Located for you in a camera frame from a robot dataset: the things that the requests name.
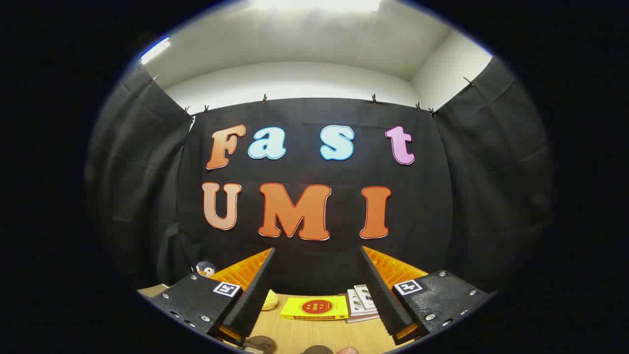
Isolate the yellow book with red circle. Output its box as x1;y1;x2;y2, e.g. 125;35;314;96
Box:
280;295;349;321

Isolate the white illustrated book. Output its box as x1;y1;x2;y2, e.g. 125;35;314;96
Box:
354;284;379;311

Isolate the black backdrop cloth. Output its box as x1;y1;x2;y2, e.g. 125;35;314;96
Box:
86;57;553;315

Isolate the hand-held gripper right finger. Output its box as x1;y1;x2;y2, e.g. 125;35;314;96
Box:
360;246;494;345

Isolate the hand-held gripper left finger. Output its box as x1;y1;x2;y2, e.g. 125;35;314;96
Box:
145;247;276;347

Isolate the plain white book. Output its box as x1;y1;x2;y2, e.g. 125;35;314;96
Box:
346;289;380;324

